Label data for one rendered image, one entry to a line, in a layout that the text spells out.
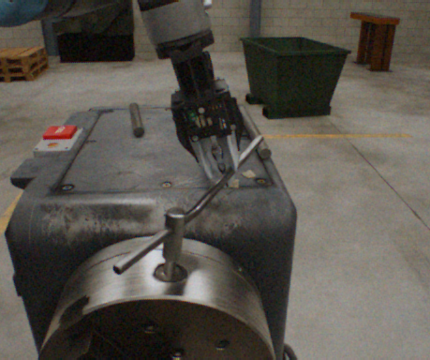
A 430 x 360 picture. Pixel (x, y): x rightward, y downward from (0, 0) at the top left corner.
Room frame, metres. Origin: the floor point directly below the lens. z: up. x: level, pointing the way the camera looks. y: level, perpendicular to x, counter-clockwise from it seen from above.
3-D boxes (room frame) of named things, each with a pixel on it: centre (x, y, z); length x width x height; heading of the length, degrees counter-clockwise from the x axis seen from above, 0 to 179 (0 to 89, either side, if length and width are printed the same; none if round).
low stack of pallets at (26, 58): (7.74, 3.72, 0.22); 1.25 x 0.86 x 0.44; 5
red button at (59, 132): (0.83, 0.33, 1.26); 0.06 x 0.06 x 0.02; 4
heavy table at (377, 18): (8.84, -3.25, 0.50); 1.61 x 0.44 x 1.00; 2
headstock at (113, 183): (0.80, 0.12, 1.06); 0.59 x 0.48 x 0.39; 4
